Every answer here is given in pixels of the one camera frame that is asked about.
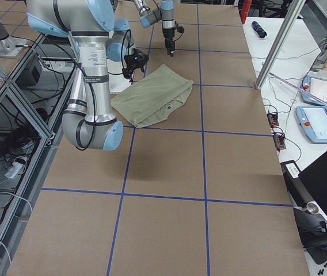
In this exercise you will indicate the blue teach pendant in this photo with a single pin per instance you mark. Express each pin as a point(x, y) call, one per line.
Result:
point(313, 122)
point(316, 86)

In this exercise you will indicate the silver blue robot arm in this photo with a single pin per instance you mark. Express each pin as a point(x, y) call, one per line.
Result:
point(91, 27)
point(165, 14)

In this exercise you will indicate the white reacher grabber stick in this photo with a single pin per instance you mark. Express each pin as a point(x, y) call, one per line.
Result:
point(301, 90)

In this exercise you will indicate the far blue teach pendant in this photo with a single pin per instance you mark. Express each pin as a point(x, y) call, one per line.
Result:
point(316, 86)

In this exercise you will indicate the olive green long-sleeve shirt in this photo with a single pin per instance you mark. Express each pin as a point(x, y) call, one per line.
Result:
point(153, 98)

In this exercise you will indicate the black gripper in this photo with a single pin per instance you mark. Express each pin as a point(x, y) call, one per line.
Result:
point(129, 69)
point(168, 34)

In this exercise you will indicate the black power strip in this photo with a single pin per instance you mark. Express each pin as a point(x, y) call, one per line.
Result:
point(277, 133)

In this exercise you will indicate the folded dark blue umbrella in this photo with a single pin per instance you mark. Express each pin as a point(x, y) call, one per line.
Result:
point(259, 29)

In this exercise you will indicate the wrist black camera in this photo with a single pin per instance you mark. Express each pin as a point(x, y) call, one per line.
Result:
point(180, 29)

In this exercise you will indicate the aluminium frame post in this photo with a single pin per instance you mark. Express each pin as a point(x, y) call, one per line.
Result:
point(281, 36)

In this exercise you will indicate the near blue teach pendant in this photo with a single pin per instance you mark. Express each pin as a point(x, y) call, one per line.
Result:
point(313, 122)

